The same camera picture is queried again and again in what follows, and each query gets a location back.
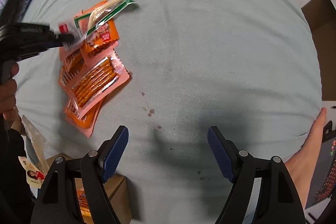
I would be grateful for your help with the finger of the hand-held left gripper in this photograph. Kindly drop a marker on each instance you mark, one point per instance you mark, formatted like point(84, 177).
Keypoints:
point(44, 44)
point(36, 31)

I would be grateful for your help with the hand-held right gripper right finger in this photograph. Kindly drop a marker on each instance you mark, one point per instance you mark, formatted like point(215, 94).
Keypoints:
point(219, 153)

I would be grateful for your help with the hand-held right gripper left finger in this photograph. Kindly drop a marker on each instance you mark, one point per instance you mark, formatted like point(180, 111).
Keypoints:
point(115, 153)

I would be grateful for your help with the brown cardboard box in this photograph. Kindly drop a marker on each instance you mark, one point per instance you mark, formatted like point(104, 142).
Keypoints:
point(118, 195)

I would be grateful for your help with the pink spicy stick packet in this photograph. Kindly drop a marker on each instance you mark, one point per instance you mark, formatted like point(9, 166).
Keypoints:
point(94, 79)

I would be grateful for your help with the clear green-edged snack packet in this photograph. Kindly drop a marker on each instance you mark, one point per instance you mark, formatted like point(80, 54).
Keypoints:
point(105, 10)

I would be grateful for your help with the person's left forearm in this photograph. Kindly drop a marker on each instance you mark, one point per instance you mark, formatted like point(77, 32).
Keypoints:
point(13, 174)

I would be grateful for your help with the person's left hand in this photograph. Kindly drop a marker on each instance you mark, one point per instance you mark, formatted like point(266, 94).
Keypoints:
point(8, 98)

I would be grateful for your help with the clear plastic bag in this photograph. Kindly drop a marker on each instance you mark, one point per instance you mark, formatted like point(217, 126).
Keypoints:
point(36, 142)

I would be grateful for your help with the person's right foot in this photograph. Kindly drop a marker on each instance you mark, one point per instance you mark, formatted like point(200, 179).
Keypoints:
point(309, 145)

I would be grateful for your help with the light blue bed sheet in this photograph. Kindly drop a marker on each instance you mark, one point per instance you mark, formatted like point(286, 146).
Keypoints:
point(210, 56)

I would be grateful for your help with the open laptop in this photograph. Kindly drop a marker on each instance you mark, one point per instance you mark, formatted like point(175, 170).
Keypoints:
point(325, 182)

